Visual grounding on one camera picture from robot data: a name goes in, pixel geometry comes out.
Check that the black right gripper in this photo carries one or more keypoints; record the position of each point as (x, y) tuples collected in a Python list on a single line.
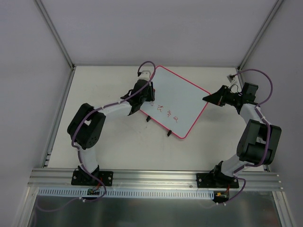
[(222, 96)]

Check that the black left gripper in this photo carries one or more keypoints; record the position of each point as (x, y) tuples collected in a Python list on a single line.
[(136, 104)]

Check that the pink framed whiteboard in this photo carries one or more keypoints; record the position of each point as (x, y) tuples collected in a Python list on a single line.
[(178, 102)]

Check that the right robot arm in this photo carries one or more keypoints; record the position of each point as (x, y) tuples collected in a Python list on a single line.
[(259, 141)]

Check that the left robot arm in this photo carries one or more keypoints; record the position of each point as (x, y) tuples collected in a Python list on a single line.
[(86, 126)]

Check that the black whiteboard stand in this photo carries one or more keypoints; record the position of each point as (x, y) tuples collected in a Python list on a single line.
[(149, 118)]

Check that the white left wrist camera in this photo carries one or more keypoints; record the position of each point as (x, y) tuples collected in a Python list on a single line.
[(144, 74)]

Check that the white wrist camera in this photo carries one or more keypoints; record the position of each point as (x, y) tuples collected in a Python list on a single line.
[(144, 74), (232, 80)]

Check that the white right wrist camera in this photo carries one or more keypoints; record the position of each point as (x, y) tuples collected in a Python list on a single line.
[(232, 80)]

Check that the aluminium mounting rail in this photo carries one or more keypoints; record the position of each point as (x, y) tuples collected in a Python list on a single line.
[(148, 179)]

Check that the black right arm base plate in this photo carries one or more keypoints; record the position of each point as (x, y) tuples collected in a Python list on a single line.
[(209, 180)]

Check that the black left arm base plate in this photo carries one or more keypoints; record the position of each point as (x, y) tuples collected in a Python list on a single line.
[(81, 178)]

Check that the aluminium right corner post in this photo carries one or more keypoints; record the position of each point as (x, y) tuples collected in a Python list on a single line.
[(266, 23)]

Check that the aluminium corner post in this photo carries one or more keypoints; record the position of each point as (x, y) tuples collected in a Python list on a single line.
[(266, 23), (46, 17)]

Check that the aluminium left corner post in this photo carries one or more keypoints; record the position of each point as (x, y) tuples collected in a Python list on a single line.
[(46, 17)]

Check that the white slotted cable duct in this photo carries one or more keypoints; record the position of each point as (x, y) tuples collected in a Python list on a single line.
[(127, 193)]

